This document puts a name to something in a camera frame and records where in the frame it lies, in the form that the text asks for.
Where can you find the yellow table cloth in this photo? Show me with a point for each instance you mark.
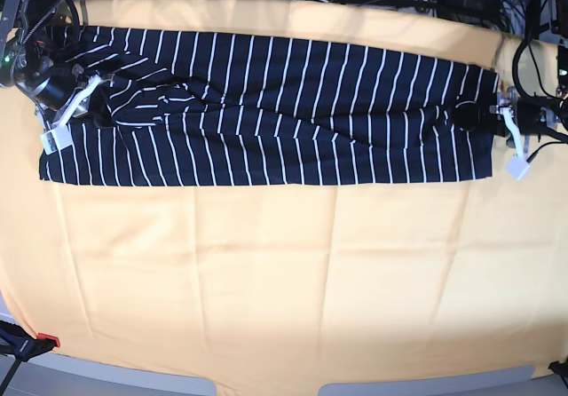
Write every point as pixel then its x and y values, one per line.
pixel 282 290

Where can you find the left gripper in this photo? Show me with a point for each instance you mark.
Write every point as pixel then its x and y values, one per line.
pixel 512 117

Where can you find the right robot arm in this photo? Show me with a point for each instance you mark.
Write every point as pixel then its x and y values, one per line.
pixel 34 36

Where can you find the black power adapter box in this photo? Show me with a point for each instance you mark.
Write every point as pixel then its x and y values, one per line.
pixel 481 10

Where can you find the navy white striped T-shirt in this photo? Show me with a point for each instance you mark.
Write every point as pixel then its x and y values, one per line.
pixel 219 109

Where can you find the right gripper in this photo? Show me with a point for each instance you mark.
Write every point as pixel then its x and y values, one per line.
pixel 63 89

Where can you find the black clamp right corner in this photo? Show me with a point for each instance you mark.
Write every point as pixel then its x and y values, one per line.
pixel 560 368

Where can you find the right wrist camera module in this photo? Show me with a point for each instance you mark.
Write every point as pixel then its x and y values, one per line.
pixel 56 139

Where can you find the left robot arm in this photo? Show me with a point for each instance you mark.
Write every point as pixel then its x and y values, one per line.
pixel 534 45

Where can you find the blue black bar clamp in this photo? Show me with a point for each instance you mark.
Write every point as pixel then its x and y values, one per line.
pixel 16 342

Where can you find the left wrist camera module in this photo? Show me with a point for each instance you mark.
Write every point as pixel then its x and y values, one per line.
pixel 518 167

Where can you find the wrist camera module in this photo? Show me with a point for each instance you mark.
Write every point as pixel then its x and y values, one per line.
pixel 518 167
pixel 56 139

